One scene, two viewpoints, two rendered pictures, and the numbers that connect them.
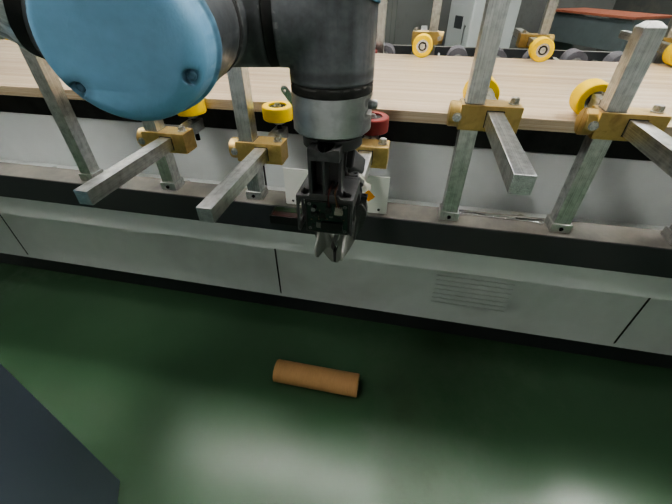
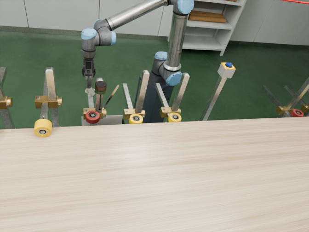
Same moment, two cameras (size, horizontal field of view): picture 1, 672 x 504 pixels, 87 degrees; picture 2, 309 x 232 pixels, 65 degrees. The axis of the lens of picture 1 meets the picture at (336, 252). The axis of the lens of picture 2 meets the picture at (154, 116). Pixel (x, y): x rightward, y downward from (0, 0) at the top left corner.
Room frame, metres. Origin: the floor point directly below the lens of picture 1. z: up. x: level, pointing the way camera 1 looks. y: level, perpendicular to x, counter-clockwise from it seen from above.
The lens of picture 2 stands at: (1.83, -0.38, 1.91)
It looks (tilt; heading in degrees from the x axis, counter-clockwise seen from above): 43 degrees down; 144
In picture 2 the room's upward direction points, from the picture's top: 15 degrees clockwise
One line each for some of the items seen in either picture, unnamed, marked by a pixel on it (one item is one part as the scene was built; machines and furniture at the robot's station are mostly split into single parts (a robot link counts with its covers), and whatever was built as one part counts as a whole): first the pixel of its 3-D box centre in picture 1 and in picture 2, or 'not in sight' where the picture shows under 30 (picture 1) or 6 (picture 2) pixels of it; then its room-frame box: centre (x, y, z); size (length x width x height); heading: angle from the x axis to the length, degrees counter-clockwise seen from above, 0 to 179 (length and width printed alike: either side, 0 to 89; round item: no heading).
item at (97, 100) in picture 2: not in sight; (98, 110); (0.79, -0.03, 0.87); 0.04 x 0.04 x 0.48; 78
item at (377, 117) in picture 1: (371, 137); (92, 121); (0.85, -0.09, 0.85); 0.08 x 0.08 x 0.11
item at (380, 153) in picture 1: (359, 151); (94, 113); (0.79, -0.05, 0.84); 0.14 x 0.06 x 0.05; 78
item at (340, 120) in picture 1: (335, 112); (88, 52); (0.41, 0.00, 1.05); 0.10 x 0.09 x 0.05; 78
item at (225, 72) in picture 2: not in sight; (226, 71); (0.94, 0.71, 1.18); 0.07 x 0.07 x 0.08; 78
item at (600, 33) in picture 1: (595, 42); not in sight; (5.96, -3.82, 0.37); 1.37 x 0.71 x 0.74; 19
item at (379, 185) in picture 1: (335, 191); (102, 121); (0.77, 0.00, 0.75); 0.26 x 0.01 x 0.10; 78
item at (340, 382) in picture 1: (316, 377); not in sight; (0.70, 0.07, 0.04); 0.30 x 0.08 x 0.08; 78
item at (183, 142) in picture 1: (166, 139); (170, 112); (0.89, 0.44, 0.84); 0.14 x 0.06 x 0.05; 78
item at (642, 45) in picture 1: (588, 159); (5, 112); (0.69, -0.52, 0.87); 0.04 x 0.04 x 0.48; 78
